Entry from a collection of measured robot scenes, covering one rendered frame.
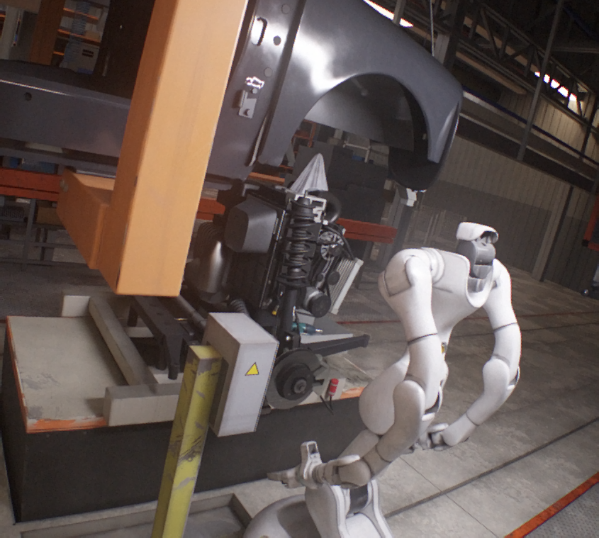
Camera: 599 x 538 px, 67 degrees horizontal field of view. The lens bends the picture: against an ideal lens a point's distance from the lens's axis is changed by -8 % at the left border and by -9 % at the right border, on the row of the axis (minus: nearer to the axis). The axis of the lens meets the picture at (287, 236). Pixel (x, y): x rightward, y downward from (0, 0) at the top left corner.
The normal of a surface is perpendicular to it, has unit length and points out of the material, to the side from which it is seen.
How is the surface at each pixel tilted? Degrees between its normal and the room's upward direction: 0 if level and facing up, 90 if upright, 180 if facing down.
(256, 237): 90
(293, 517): 70
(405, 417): 102
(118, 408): 90
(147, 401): 90
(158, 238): 90
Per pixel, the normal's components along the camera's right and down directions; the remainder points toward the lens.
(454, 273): -0.40, 0.03
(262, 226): 0.22, 0.24
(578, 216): -0.80, -0.10
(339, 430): 0.55, 0.29
